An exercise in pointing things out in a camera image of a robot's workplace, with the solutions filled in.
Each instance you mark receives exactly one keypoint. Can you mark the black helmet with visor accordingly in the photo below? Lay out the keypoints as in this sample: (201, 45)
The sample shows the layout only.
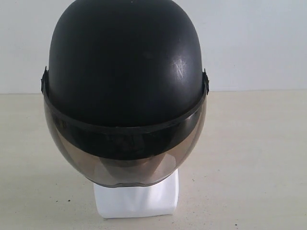
(124, 91)

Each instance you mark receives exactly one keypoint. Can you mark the white mannequin head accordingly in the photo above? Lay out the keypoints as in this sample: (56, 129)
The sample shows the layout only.
(138, 202)

